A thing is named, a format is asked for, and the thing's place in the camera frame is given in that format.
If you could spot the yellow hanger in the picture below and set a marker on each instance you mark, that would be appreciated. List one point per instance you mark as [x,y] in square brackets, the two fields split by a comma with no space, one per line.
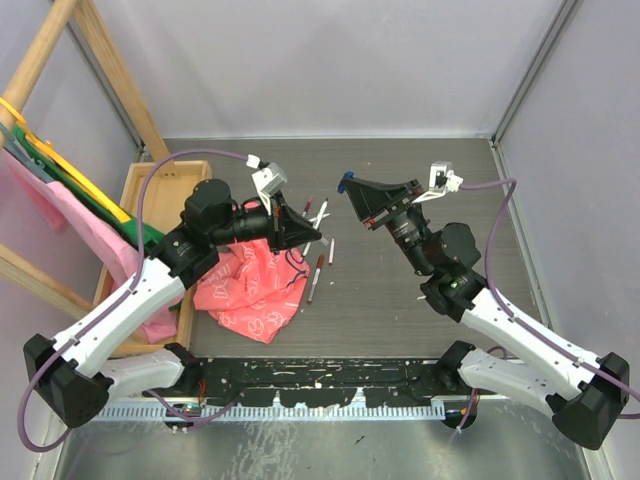
[46,149]

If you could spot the short white pen red tip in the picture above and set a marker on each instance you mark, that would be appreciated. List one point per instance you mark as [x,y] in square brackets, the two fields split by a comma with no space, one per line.
[331,252]

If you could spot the wooden clothes rack frame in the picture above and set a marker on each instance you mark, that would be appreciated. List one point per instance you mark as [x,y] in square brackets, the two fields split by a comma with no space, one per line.
[14,267]

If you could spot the green garment on hanger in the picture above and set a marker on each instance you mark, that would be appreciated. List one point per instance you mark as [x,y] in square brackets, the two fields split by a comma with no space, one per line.
[47,169]

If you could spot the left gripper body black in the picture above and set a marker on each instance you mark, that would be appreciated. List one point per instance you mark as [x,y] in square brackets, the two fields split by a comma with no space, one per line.
[257,224]

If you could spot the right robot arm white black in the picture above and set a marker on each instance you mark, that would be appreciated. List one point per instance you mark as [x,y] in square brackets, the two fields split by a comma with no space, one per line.
[582,393]

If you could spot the aluminium corner profile right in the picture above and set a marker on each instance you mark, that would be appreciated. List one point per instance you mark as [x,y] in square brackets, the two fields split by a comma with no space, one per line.
[552,35]

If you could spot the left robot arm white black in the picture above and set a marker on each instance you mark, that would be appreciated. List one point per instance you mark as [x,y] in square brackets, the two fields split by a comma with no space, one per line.
[68,371]

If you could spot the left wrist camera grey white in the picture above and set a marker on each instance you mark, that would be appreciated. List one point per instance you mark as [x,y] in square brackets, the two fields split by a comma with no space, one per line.
[268,181]

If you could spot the coral patterned cloth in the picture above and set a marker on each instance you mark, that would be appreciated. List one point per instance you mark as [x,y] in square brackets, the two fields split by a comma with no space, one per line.
[252,291]

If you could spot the slotted cable duct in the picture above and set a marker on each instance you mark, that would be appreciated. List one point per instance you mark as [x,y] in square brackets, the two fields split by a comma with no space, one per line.
[146,411]

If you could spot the grey-blue hanger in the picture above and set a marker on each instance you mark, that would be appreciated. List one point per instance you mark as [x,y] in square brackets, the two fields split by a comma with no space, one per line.
[14,148]

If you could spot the dark red capped pen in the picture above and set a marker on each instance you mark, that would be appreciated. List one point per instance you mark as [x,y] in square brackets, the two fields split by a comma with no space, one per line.
[307,206]

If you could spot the aluminium corner profile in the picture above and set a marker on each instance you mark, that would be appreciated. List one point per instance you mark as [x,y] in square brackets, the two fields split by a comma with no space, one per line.
[100,75]
[552,35]

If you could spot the aluminium corner profile left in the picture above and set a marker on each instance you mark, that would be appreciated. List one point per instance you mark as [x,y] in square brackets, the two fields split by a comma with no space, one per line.
[100,75]

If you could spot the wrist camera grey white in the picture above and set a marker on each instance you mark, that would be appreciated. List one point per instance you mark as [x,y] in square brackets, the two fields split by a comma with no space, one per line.
[268,181]
[442,180]

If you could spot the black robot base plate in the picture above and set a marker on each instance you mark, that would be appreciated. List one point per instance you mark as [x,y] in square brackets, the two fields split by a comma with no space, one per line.
[313,382]

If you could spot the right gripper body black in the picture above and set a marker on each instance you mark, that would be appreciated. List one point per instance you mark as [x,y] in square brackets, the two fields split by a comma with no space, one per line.
[383,211]

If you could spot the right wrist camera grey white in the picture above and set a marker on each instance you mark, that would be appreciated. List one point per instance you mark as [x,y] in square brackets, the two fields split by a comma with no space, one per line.
[442,180]

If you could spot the wooden rack base tray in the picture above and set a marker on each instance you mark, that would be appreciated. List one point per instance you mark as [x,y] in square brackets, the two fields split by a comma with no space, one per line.
[164,200]

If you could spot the white pen brown cap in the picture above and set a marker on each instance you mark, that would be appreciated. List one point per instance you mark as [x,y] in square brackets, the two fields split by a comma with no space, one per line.
[315,279]

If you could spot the white pen lying crosswise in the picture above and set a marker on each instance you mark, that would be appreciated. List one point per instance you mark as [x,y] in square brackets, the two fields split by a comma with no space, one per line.
[315,219]

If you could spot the pink garment on hanger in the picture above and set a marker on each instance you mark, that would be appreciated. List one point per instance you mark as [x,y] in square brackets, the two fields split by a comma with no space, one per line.
[49,227]

